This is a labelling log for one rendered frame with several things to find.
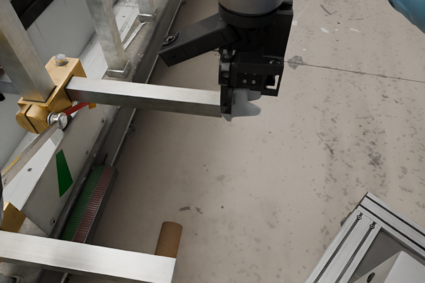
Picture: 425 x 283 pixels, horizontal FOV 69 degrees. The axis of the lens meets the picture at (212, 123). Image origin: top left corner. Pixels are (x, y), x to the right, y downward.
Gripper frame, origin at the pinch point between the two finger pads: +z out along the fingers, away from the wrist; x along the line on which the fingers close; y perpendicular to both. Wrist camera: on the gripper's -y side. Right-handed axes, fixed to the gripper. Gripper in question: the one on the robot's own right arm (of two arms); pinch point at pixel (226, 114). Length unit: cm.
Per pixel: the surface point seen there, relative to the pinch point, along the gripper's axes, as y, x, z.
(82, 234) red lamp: -21.2, -18.7, 12.3
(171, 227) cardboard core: -19, 7, 75
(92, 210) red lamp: -21.3, -14.5, 12.3
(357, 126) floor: 61, 75, 83
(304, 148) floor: 34, 57, 83
